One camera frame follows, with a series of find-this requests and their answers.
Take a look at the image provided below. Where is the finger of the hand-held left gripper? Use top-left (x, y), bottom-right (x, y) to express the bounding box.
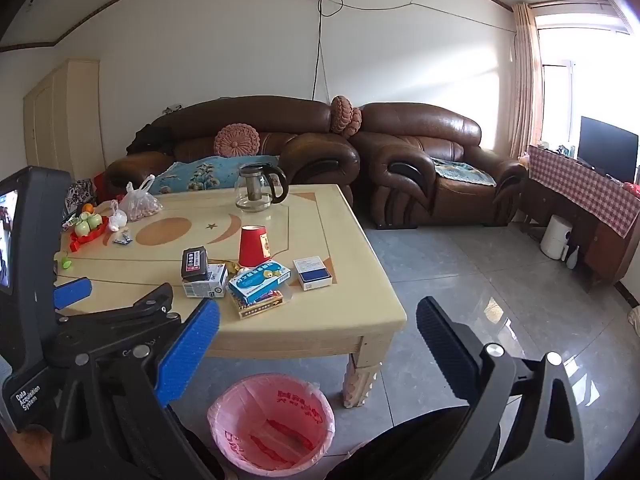
top-left (54, 277), bottom-right (94, 311)
top-left (47, 284), bottom-right (182, 361)

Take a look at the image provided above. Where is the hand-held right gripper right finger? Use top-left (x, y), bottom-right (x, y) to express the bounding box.
top-left (416, 296), bottom-right (586, 480)

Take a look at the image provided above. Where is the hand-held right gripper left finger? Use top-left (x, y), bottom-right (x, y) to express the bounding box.
top-left (50, 299), bottom-right (222, 480)

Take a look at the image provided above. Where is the white small box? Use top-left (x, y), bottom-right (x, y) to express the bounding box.
top-left (182, 264), bottom-right (229, 299)

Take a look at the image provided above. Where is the black small box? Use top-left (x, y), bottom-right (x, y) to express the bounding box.
top-left (181, 246), bottom-right (211, 282)

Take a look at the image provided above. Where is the red and gold cigarette box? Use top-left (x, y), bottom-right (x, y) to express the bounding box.
top-left (230, 287), bottom-right (285, 320)

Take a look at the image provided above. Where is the blue and white medicine box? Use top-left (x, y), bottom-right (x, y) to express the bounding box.
top-left (228, 261), bottom-right (292, 307)

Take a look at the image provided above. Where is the trash bin with pink liner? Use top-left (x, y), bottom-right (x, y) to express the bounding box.
top-left (207, 374), bottom-right (335, 472)

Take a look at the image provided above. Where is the red paper cup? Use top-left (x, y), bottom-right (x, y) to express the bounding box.
top-left (238, 225), bottom-right (272, 268)

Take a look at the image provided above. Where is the white box with blue panel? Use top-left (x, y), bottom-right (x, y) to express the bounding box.
top-left (292, 256), bottom-right (333, 292)

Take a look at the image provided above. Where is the red fruit tray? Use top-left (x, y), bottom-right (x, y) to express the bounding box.
top-left (68, 212), bottom-right (110, 253)

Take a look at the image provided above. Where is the black and white patterned bag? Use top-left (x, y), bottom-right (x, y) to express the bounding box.
top-left (62, 179), bottom-right (97, 221)

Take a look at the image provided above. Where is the small white plastic bag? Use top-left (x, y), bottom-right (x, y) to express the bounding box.
top-left (108, 200), bottom-right (128, 233)

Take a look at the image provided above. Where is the clear plastic bag of nuts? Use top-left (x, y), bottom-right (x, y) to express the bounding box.
top-left (120, 175), bottom-right (164, 222)

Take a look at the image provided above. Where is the beige coffee table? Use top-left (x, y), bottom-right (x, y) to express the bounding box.
top-left (52, 183), bottom-right (408, 408)

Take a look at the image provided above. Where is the beige wardrobe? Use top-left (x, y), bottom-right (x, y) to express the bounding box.
top-left (22, 58), bottom-right (106, 183)

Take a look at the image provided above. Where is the black clothing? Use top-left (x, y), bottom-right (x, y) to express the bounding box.
top-left (126, 122), bottom-right (176, 156)

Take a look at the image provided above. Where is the blue floral blanket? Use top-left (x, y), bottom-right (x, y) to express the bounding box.
top-left (150, 155), bottom-right (280, 196)

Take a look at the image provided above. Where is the white round appliance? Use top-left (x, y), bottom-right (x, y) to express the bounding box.
top-left (540, 215), bottom-right (572, 261)

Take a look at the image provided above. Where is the glass teapot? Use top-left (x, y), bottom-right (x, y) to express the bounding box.
top-left (234, 162), bottom-right (288, 213)

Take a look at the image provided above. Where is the blue armchair seat mat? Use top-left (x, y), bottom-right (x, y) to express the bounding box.
top-left (431, 157), bottom-right (497, 187)

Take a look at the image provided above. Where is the brown wooden cabinet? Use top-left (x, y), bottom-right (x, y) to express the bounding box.
top-left (520, 175), bottom-right (640, 293)

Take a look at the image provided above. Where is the red checkered tablecloth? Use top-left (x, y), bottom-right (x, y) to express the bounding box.
top-left (527, 145), bottom-right (640, 238)

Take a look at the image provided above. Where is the brown leather armchair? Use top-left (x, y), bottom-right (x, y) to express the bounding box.
top-left (352, 102), bottom-right (528, 231)

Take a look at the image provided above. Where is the brown leather sofa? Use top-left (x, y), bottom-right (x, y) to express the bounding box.
top-left (102, 96), bottom-right (361, 211)

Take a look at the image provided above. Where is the black television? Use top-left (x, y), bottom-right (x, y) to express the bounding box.
top-left (578, 116), bottom-right (640, 184)

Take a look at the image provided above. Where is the beige curtain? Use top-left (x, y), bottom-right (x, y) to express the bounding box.
top-left (509, 2), bottom-right (545, 161)

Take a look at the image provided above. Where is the window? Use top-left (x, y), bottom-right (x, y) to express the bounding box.
top-left (535, 2), bottom-right (640, 161)

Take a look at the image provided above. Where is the black hanging cable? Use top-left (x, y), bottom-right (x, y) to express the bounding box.
top-left (311, 0), bottom-right (325, 102)

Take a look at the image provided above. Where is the thin wall cable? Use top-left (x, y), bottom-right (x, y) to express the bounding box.
top-left (320, 0), bottom-right (517, 36)

